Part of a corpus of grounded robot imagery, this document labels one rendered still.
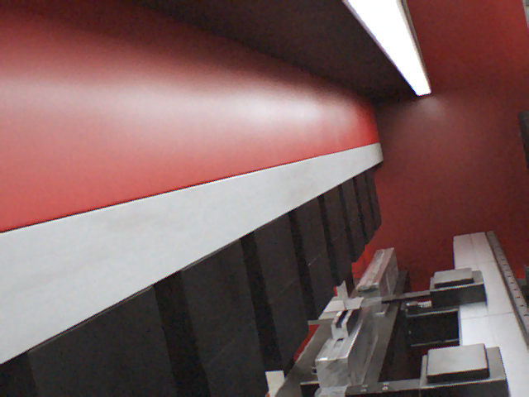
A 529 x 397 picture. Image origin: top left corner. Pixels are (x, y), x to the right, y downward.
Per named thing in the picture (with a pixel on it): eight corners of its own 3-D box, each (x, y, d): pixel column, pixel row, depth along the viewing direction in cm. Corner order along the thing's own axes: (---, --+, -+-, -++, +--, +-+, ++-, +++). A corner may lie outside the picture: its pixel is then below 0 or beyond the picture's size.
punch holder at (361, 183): (342, 239, 163) (331, 177, 162) (374, 234, 160) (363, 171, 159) (332, 250, 148) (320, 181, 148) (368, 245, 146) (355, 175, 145)
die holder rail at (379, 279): (381, 277, 211) (377, 250, 211) (398, 275, 209) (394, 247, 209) (362, 320, 163) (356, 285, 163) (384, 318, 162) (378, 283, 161)
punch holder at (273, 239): (251, 337, 86) (228, 222, 86) (310, 331, 84) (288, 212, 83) (213, 377, 72) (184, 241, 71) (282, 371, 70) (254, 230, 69)
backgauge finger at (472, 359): (325, 389, 91) (319, 358, 91) (502, 370, 84) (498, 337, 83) (307, 424, 80) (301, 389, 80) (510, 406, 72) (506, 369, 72)
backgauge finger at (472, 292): (366, 303, 138) (362, 280, 138) (483, 286, 130) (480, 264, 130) (359, 318, 126) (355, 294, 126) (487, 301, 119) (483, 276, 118)
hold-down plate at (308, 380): (329, 346, 147) (327, 334, 147) (351, 344, 145) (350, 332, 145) (302, 397, 118) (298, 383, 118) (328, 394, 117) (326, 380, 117)
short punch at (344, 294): (347, 298, 138) (340, 256, 138) (356, 296, 138) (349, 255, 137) (340, 310, 129) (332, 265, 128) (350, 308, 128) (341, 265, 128)
